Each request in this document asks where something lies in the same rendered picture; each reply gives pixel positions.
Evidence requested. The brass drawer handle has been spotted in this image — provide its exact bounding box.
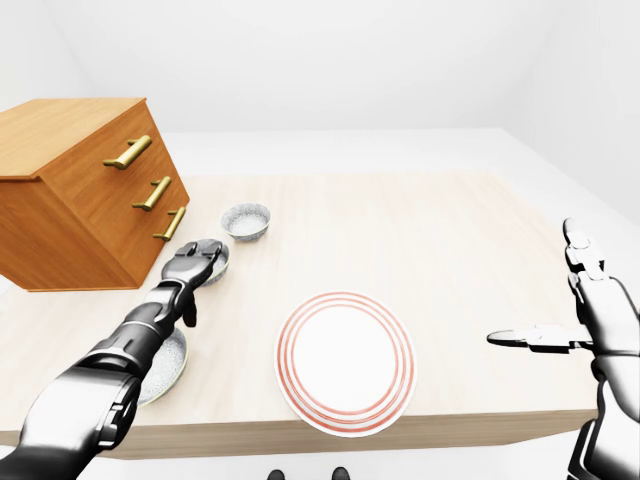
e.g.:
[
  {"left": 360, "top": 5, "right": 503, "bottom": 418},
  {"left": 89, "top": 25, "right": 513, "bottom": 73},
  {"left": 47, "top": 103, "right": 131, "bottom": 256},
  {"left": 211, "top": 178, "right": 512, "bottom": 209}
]
[
  {"left": 102, "top": 134, "right": 153, "bottom": 171},
  {"left": 152, "top": 206, "right": 187, "bottom": 243},
  {"left": 131, "top": 175, "right": 173, "bottom": 213}
]

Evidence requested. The wooden cabinet drawer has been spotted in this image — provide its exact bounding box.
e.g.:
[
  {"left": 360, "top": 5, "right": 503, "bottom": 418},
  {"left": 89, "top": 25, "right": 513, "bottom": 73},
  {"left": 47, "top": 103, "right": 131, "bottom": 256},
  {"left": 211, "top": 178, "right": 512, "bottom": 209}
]
[
  {"left": 70, "top": 137, "right": 180, "bottom": 252},
  {"left": 103, "top": 169, "right": 192, "bottom": 290},
  {"left": 37, "top": 99, "right": 165, "bottom": 215}
]

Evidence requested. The wooden cabinet with drawers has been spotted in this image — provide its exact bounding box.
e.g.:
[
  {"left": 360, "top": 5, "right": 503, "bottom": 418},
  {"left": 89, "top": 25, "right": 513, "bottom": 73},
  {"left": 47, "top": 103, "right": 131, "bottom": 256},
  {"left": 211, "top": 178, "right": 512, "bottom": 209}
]
[{"left": 0, "top": 97, "right": 192, "bottom": 293}]

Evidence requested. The white plate with red rings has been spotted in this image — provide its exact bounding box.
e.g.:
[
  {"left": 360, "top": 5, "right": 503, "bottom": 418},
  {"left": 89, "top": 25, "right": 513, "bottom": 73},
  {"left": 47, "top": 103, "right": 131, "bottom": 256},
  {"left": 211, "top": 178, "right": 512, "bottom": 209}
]
[{"left": 274, "top": 290, "right": 418, "bottom": 439}]

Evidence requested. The grey speckled patterned bowl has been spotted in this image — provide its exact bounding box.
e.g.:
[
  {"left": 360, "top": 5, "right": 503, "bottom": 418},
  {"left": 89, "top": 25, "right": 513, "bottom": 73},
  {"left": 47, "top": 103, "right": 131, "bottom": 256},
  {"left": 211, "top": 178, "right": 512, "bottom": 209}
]
[
  {"left": 136, "top": 327, "right": 190, "bottom": 408},
  {"left": 198, "top": 241, "right": 231, "bottom": 288},
  {"left": 220, "top": 202, "right": 272, "bottom": 245}
]

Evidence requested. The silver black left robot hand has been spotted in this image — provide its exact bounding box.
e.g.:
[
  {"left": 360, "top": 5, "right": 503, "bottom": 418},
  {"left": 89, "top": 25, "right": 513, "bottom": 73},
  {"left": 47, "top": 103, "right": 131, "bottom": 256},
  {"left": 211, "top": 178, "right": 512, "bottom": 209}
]
[{"left": 122, "top": 238, "right": 225, "bottom": 334}]

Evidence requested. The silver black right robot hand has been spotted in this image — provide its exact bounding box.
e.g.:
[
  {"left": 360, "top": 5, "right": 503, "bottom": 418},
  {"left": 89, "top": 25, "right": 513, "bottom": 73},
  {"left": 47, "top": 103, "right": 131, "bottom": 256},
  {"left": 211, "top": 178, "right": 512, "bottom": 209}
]
[{"left": 486, "top": 217, "right": 640, "bottom": 358}]

